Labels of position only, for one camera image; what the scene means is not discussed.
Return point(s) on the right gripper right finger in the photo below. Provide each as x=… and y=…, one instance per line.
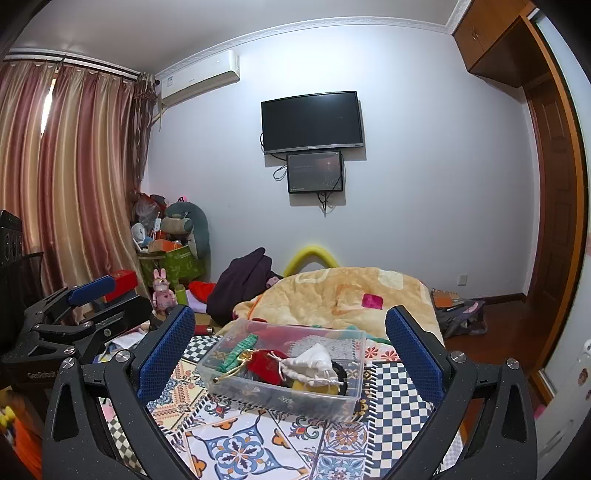
x=422, y=354

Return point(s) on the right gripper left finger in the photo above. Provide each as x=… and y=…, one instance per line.
x=158, y=353

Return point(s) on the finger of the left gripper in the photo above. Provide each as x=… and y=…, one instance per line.
x=107, y=324
x=53, y=308

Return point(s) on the green knitted pouch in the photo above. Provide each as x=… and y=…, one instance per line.
x=246, y=344

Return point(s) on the red velvet pouch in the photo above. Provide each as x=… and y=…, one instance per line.
x=265, y=366

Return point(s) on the white drawstring pouch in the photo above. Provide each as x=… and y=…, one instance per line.
x=313, y=368

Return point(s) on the pink rabbit plush toy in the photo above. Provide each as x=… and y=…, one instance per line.
x=163, y=298

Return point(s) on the grey bag on floor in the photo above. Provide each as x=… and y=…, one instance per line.
x=458, y=316

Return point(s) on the green cardboard box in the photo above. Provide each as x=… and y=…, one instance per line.
x=180, y=266

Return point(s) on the orange floral blanket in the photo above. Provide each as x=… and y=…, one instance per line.
x=341, y=297

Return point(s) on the green grey plush dinosaur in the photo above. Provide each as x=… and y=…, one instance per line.
x=186, y=221

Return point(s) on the dark purple backpack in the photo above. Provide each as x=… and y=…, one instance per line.
x=245, y=278

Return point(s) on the patterned patchwork bed cover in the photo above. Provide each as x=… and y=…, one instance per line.
x=220, y=438

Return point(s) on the clear plastic storage box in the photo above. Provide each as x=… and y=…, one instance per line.
x=345, y=347

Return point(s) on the white sticker suitcase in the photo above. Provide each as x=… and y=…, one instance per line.
x=559, y=423

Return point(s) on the yellow curved pillow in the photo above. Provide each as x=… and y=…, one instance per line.
x=306, y=255

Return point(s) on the pink striped curtain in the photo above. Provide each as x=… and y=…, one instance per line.
x=70, y=167

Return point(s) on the brown wooden door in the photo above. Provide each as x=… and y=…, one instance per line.
x=563, y=203

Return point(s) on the white air conditioner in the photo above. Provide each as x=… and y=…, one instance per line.
x=189, y=79

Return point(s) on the wooden upper cabinet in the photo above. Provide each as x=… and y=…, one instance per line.
x=496, y=44

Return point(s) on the small wall monitor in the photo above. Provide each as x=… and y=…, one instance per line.
x=315, y=172

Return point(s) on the large wall television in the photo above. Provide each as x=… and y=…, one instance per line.
x=312, y=122

